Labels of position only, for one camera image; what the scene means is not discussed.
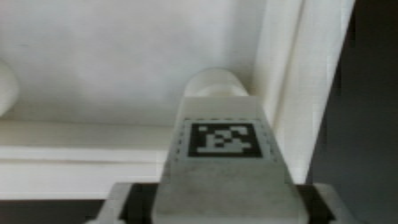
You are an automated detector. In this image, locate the white square table top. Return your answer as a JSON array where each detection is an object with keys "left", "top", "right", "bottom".
[{"left": 0, "top": 0, "right": 358, "bottom": 200}]

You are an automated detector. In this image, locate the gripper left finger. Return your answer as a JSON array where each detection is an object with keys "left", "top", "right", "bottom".
[{"left": 87, "top": 183, "right": 159, "bottom": 224}]

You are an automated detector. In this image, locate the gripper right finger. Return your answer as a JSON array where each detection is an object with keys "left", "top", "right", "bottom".
[{"left": 297, "top": 183, "right": 359, "bottom": 224}]

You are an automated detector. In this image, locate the white table leg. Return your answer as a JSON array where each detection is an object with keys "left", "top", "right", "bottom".
[{"left": 151, "top": 68, "right": 310, "bottom": 224}]

